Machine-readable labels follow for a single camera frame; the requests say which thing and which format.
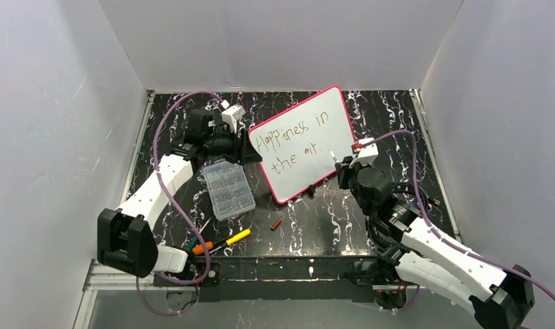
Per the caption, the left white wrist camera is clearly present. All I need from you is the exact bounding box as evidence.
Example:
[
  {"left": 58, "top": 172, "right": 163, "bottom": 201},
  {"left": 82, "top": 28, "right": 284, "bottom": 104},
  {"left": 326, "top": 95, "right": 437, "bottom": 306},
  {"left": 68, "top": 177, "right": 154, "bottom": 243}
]
[{"left": 221, "top": 105, "right": 245, "bottom": 134}]

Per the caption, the wire whiteboard stand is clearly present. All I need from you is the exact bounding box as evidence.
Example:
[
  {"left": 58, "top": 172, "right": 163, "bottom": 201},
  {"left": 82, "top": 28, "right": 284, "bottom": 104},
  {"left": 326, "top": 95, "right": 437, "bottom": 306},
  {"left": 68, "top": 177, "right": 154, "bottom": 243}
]
[{"left": 306, "top": 184, "right": 317, "bottom": 198}]

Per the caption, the clear plastic screw box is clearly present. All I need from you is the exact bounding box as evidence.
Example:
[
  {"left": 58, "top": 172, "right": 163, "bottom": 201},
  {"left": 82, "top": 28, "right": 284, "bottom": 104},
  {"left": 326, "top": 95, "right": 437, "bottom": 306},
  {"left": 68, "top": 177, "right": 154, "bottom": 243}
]
[{"left": 203, "top": 160, "right": 256, "bottom": 221}]

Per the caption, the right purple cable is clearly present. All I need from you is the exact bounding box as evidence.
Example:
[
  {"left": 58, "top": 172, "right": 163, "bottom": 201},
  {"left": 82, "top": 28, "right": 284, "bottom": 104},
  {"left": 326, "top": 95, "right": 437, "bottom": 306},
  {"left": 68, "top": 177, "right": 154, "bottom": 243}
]
[{"left": 361, "top": 129, "right": 555, "bottom": 329}]

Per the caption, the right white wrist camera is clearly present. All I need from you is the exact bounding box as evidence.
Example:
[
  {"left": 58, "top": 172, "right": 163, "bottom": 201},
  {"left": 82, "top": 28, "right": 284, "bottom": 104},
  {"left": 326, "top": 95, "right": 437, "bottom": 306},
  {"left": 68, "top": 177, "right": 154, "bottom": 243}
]
[{"left": 349, "top": 137, "right": 379, "bottom": 169}]

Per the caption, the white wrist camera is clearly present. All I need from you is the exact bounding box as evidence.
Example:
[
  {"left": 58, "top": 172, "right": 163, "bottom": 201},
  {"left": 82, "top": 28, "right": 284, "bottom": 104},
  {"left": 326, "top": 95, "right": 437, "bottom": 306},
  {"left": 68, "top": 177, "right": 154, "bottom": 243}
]
[
  {"left": 349, "top": 137, "right": 379, "bottom": 169},
  {"left": 221, "top": 105, "right": 245, "bottom": 134}
]

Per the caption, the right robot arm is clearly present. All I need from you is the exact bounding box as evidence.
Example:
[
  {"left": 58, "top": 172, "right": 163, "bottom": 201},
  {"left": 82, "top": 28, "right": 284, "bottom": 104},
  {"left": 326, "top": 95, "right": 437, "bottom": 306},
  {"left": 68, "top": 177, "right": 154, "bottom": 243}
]
[{"left": 335, "top": 156, "right": 534, "bottom": 328}]

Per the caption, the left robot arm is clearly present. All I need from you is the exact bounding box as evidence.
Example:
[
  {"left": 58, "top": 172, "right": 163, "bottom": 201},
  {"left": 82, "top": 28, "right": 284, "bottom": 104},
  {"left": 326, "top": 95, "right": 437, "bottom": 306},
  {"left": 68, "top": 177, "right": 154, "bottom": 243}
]
[{"left": 97, "top": 105, "right": 262, "bottom": 278}]

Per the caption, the orange handled screwdriver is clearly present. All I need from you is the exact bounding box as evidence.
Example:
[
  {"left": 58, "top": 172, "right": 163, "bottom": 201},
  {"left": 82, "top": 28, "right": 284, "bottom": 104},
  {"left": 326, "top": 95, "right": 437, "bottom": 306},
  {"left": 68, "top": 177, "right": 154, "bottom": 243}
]
[{"left": 192, "top": 241, "right": 228, "bottom": 256}]

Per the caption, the yellow handled screwdriver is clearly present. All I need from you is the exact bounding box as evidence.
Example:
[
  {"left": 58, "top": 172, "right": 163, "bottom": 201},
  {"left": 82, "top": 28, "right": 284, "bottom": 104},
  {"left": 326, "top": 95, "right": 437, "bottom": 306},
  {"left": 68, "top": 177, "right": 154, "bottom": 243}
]
[{"left": 209, "top": 229, "right": 251, "bottom": 254}]

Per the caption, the green handled screwdriver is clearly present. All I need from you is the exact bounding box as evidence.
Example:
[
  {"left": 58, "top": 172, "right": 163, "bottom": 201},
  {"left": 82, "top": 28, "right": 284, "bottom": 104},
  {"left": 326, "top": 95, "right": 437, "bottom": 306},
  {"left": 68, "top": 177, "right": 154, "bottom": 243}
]
[{"left": 186, "top": 218, "right": 212, "bottom": 251}]

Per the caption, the pink framed whiteboard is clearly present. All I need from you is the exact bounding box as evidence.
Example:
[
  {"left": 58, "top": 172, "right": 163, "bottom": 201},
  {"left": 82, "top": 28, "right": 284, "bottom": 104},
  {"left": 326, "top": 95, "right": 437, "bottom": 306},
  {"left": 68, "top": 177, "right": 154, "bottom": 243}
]
[{"left": 249, "top": 86, "right": 356, "bottom": 204}]

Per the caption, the white marker pen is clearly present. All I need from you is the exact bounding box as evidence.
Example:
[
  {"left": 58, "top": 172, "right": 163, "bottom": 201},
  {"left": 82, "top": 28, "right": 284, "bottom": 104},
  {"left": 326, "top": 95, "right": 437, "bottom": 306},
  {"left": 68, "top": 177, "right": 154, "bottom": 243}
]
[{"left": 329, "top": 150, "right": 340, "bottom": 164}]

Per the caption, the aluminium frame rail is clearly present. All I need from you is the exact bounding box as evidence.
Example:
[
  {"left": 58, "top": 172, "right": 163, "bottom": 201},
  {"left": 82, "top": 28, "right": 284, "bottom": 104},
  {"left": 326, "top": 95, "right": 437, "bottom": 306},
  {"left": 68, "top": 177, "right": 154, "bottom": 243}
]
[{"left": 73, "top": 256, "right": 503, "bottom": 329}]

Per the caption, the brown marker cap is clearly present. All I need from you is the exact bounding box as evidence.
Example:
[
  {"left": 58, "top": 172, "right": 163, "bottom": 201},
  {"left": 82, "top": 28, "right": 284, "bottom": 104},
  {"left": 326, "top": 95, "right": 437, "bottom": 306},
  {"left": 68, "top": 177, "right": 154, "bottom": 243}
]
[{"left": 270, "top": 220, "right": 282, "bottom": 231}]

